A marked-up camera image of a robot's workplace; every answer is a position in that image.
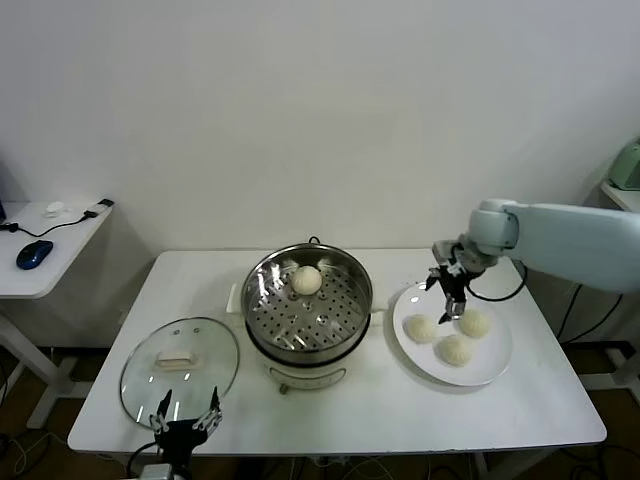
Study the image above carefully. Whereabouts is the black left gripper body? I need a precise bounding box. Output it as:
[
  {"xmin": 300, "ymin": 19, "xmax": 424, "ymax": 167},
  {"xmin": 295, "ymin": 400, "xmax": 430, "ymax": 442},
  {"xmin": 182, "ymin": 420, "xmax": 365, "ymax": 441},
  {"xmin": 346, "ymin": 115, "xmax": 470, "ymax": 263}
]
[{"xmin": 154, "ymin": 419, "xmax": 209, "ymax": 465}]

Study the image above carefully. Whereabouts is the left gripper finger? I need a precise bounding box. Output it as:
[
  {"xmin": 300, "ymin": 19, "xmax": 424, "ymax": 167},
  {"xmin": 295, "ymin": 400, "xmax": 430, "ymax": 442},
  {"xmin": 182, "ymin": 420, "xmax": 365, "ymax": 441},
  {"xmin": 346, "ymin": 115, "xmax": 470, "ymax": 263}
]
[
  {"xmin": 150, "ymin": 389, "xmax": 174, "ymax": 434},
  {"xmin": 193, "ymin": 385, "xmax": 224, "ymax": 432}
]

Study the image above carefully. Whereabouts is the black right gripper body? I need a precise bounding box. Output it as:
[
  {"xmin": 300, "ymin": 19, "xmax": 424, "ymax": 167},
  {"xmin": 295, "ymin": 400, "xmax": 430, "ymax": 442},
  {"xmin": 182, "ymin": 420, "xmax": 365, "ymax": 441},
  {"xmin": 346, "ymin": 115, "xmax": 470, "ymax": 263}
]
[{"xmin": 438, "ymin": 264, "xmax": 470, "ymax": 304}]

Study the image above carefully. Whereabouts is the white steamed baozi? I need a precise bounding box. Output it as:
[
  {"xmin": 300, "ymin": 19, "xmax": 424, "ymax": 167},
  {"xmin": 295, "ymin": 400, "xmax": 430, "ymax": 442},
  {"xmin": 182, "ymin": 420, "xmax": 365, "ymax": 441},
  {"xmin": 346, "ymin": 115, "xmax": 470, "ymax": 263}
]
[
  {"xmin": 403, "ymin": 314, "xmax": 439, "ymax": 346},
  {"xmin": 437, "ymin": 333, "xmax": 474, "ymax": 368},
  {"xmin": 291, "ymin": 265, "xmax": 324, "ymax": 298},
  {"xmin": 458, "ymin": 308, "xmax": 493, "ymax": 339}
]

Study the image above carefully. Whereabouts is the stainless steel steamer basket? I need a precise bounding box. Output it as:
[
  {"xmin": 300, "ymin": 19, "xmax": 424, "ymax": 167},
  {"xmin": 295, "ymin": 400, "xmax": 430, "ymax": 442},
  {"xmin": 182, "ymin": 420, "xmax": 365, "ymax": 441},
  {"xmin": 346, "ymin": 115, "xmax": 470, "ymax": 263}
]
[{"xmin": 227, "ymin": 242, "xmax": 389, "ymax": 354}]

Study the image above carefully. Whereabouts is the round glass pot lid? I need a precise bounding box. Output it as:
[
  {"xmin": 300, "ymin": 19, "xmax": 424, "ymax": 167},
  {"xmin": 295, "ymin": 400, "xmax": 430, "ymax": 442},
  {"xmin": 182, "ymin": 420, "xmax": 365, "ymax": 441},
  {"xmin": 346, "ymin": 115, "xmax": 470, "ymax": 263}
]
[{"xmin": 118, "ymin": 315, "xmax": 242, "ymax": 431}]

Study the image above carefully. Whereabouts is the white round plate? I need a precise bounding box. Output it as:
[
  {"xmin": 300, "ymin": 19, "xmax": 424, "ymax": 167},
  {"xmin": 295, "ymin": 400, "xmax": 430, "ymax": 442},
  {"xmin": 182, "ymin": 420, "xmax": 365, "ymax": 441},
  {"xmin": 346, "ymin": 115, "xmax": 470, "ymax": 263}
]
[{"xmin": 391, "ymin": 283, "xmax": 515, "ymax": 388}]

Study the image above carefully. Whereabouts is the white electric cooking pot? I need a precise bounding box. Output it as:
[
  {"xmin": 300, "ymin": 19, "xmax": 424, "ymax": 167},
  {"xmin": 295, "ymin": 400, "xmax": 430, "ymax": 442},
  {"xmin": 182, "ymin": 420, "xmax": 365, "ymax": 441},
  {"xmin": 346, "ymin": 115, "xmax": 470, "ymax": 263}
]
[{"xmin": 246, "ymin": 312, "xmax": 374, "ymax": 397}]

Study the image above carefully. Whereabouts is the white side desk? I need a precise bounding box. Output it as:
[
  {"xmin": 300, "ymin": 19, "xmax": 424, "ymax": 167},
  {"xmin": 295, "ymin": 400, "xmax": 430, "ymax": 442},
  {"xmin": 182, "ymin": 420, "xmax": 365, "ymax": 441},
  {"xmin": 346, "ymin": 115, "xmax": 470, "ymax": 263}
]
[{"xmin": 0, "ymin": 201, "xmax": 116, "ymax": 431}]

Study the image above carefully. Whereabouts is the blue computer mouse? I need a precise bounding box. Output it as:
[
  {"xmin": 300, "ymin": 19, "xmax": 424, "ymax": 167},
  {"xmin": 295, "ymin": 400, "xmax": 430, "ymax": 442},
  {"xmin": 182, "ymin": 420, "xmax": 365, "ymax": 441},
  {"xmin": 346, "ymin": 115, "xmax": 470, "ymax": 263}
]
[{"xmin": 16, "ymin": 239, "xmax": 55, "ymax": 271}]

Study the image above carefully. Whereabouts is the pale green appliance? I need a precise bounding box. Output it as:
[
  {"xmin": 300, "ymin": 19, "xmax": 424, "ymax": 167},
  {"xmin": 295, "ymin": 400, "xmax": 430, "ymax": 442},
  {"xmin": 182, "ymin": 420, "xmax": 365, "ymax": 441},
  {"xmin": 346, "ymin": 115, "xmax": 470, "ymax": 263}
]
[{"xmin": 610, "ymin": 137, "xmax": 640, "ymax": 192}]

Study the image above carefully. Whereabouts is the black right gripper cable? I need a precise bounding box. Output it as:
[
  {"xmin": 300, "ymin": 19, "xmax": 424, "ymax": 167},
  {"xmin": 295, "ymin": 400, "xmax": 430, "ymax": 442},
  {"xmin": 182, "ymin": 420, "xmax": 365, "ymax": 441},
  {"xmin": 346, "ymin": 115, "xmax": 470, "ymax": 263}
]
[{"xmin": 464, "ymin": 259, "xmax": 529, "ymax": 303}]

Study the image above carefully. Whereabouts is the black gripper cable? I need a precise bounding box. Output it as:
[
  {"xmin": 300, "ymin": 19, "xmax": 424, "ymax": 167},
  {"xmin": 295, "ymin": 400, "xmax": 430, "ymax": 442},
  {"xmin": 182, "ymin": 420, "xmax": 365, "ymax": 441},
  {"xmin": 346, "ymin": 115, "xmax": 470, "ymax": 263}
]
[
  {"xmin": 464, "ymin": 259, "xmax": 529, "ymax": 303},
  {"xmin": 126, "ymin": 439, "xmax": 159, "ymax": 477}
]

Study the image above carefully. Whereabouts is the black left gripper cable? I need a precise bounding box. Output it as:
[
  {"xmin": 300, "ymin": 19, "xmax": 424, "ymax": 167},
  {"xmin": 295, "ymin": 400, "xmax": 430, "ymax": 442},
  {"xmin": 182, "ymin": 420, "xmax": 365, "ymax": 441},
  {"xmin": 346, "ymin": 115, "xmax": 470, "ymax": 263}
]
[{"xmin": 126, "ymin": 439, "xmax": 159, "ymax": 477}]

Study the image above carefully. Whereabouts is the black hanging cable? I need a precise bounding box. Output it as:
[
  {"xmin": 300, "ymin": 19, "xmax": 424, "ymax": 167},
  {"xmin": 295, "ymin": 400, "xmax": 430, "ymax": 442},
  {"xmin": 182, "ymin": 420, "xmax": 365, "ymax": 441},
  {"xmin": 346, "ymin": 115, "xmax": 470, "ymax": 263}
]
[{"xmin": 556, "ymin": 282, "xmax": 626, "ymax": 344}]

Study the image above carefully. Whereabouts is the black desk cable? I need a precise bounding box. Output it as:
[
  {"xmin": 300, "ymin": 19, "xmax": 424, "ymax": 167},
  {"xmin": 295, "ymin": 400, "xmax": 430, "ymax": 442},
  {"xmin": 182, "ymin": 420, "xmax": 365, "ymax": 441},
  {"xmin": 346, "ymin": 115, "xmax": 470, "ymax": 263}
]
[{"xmin": 0, "ymin": 209, "xmax": 101, "ymax": 238}]

